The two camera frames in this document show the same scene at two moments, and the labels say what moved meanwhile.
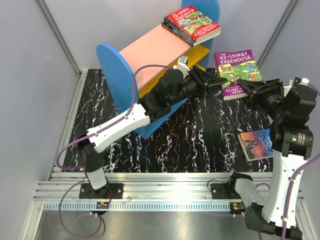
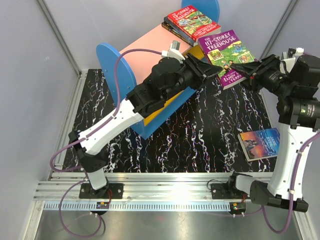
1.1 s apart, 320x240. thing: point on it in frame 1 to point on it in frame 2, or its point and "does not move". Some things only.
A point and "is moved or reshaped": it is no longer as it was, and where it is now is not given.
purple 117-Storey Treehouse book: [234, 65] is moved or reshaped
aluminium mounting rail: [139, 187] does not move
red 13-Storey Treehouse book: [195, 24] does not move
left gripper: [204, 81] to [201, 70]
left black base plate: [114, 191] does not move
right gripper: [258, 90] to [256, 70]
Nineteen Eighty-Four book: [171, 29] does not move
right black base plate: [221, 191] does not move
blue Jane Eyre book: [257, 144] does not move
